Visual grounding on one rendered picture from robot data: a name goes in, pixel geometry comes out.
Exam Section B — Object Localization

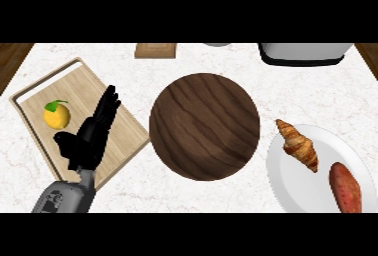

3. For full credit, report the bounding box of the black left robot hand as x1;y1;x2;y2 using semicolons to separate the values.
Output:
51;84;122;172

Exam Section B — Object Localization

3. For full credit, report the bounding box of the dark brown wooden bowl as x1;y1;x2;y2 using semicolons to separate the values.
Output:
147;72;261;182

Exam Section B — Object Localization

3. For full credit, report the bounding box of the white plate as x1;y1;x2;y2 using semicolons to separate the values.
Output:
265;123;378;214

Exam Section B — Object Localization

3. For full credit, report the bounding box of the reddish sweet potato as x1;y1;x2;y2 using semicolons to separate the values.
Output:
327;161;363;214

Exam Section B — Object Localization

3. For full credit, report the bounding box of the yellow lemon with green leaf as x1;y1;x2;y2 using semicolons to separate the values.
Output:
42;99;72;131

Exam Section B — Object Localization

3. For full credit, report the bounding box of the pale wooden cutting board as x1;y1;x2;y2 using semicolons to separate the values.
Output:
8;57;152;192

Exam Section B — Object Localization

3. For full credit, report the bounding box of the small brown wooden block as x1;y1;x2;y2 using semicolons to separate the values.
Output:
132;43;177;60

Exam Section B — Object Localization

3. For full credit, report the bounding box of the brown croissant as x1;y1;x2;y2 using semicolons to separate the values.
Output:
274;118;320;174

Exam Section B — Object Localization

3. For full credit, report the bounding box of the white appliance with black base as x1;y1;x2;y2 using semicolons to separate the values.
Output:
256;43;355;67

